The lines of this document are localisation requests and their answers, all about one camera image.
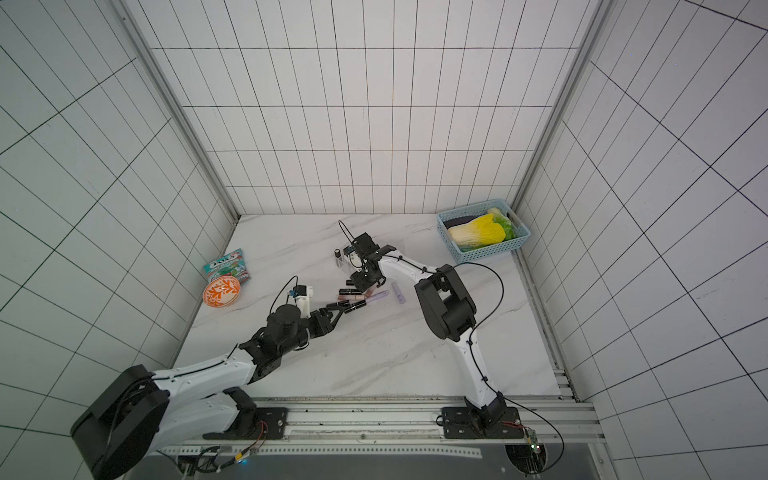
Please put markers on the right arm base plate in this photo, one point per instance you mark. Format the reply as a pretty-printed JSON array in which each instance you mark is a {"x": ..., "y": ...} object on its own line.
[{"x": 465, "y": 423}]

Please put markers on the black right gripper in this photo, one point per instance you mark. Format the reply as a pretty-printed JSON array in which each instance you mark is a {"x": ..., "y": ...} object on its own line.
[{"x": 365, "y": 277}]

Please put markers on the black silver-band lipstick Shuzili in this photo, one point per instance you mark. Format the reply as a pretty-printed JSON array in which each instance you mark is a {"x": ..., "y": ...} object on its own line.
[{"x": 355, "y": 306}]

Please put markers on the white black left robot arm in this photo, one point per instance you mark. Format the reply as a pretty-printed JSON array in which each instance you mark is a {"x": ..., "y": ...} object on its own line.
[{"x": 144, "y": 411}]

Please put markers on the lilac tube black cap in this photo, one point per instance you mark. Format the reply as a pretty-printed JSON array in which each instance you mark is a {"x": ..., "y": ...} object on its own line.
[{"x": 377, "y": 296}]

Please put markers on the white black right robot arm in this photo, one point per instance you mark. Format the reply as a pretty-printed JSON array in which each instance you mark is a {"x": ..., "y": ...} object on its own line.
[{"x": 448, "y": 310}]

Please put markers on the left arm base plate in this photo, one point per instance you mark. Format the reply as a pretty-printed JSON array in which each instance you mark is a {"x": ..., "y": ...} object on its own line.
[{"x": 260, "y": 423}]

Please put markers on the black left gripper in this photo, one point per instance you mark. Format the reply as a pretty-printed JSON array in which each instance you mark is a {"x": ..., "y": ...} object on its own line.
[{"x": 322, "y": 321}]

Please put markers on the orange patterned round lid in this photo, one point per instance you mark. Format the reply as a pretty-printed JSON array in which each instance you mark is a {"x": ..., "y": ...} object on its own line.
[{"x": 222, "y": 291}]

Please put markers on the light blue perforated basket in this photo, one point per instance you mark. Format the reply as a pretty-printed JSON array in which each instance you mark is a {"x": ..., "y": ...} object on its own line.
[{"x": 461, "y": 215}]

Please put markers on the yellow toy cabbage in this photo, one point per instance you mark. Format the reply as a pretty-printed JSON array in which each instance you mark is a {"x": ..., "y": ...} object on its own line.
[{"x": 489, "y": 229}]

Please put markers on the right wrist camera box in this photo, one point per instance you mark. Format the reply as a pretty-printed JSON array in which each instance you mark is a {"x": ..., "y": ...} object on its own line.
[{"x": 364, "y": 246}]

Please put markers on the lilac lip gloss tube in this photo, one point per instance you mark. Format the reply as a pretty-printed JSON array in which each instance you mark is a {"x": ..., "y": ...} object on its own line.
[{"x": 398, "y": 293}]

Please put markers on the teal snack packet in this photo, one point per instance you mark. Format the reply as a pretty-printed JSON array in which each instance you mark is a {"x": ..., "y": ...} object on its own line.
[{"x": 231, "y": 264}]

